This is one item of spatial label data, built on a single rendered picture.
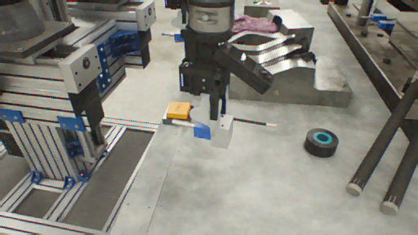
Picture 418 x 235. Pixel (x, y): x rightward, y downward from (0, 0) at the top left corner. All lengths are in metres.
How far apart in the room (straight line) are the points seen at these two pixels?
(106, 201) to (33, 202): 0.34
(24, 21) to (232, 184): 0.67
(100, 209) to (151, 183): 0.77
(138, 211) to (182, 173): 0.14
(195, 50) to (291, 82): 0.47
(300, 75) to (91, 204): 1.08
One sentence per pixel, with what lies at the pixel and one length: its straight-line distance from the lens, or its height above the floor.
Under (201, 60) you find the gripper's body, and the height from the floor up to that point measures 1.09.
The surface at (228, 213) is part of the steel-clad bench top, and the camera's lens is 0.63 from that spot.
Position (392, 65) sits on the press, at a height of 0.79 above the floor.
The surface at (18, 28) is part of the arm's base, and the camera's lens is 0.90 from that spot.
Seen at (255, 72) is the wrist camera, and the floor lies 1.09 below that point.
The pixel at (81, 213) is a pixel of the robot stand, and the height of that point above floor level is 0.21.
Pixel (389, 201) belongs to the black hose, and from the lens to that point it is 0.71.
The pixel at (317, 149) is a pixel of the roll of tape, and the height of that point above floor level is 0.82.
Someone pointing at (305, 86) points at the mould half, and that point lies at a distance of 0.93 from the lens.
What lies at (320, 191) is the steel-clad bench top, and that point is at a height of 0.80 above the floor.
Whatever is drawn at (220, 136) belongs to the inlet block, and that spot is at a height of 0.94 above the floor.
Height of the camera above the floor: 1.32
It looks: 37 degrees down
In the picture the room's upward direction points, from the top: straight up
